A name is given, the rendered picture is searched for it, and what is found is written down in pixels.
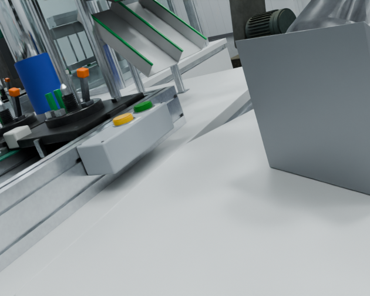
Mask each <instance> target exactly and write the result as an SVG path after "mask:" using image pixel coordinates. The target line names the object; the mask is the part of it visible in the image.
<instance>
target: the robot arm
mask: <svg viewBox="0 0 370 296"><path fill-rule="evenodd" d="M363 21H364V22H366V23H367V24H368V25H369V26H370V0H311V1H310V2H309V3H308V5H307V6H306V7H305V8H304V9H303V11H302V12H301V13H300V14H299V15H298V17H297V18H296V19H295V21H294V22H293V23H292V24H291V25H290V27H289V28H288V29H287V31H286V33H290V32H298V31H305V30H310V29H317V28H324V27H329V26H337V25H344V24H349V23H356V22H363Z"/></svg>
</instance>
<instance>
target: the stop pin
mask: <svg viewBox="0 0 370 296"><path fill-rule="evenodd" d="M33 142H34V144H35V146H36V149H37V151H38V153H39V155H40V157H46V156H47V155H48V153H47V151H46V149H45V147H44V145H43V142H42V140H41V139H36V140H34V141H33Z"/></svg>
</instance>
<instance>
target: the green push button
mask: <svg viewBox="0 0 370 296"><path fill-rule="evenodd" d="M152 106H153V104H152V102H151V101H146V102H142V103H139V104H137V105H136V106H134V108H133V109H134V112H141V111H144V110H147V109H149V108H151V107H152Z"/></svg>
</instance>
